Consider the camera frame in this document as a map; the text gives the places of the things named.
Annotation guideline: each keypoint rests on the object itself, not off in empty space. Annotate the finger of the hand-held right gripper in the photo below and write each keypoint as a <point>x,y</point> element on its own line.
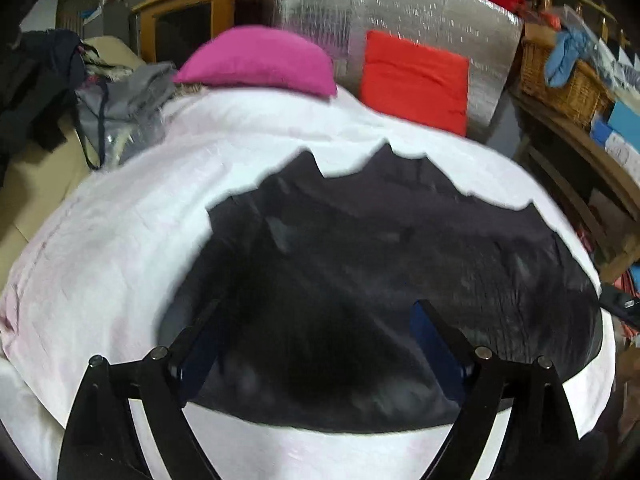
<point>620,302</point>

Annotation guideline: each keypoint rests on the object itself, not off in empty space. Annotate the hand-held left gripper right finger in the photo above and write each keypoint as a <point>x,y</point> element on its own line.
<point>437,345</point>

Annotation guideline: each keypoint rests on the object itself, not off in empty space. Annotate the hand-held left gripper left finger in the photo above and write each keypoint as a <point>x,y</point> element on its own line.
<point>197,357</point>

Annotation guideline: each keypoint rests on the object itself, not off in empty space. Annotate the black puffer jacket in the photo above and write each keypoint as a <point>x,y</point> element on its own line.
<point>375,285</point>

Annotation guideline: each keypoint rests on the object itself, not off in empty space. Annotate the pile of dark clothes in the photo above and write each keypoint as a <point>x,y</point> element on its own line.
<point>30,90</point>

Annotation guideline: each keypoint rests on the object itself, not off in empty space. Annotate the white bed blanket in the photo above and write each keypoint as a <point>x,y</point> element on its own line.
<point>125,260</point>

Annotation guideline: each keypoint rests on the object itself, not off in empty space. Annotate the white printed tissue packet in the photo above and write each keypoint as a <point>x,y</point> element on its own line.
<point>620,150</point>

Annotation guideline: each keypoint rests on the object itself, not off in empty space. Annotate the wooden side table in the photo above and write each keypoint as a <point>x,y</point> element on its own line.
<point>575,150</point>

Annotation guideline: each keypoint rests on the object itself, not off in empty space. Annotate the blue cardboard box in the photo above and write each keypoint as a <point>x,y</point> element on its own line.
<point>625,120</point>

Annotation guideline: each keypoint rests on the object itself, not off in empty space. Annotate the wicker basket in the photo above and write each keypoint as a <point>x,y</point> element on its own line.
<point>575,95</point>

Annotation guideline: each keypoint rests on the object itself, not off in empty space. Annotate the beige sofa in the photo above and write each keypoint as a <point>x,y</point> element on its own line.
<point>35,195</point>

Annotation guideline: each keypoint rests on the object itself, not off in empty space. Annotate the light blue cloth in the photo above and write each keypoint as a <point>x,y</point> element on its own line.
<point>567,55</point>

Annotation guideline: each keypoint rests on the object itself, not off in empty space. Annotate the grey garment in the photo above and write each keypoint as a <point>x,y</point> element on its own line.
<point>135,100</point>

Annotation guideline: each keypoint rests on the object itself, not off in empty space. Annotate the red pillow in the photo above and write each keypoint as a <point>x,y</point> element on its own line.
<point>415,80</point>

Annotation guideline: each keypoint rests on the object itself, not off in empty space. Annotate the magenta pillow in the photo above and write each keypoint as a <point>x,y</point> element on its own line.
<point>260,60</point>

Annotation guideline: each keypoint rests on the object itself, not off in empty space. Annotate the wooden cabinet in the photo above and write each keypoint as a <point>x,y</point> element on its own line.
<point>150,25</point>

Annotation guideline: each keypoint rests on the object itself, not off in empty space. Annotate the silver foil insulation mat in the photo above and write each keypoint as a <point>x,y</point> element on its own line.
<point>400,5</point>

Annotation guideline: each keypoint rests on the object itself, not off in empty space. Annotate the grey storage cabinet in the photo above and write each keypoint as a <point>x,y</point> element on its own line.
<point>107,17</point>

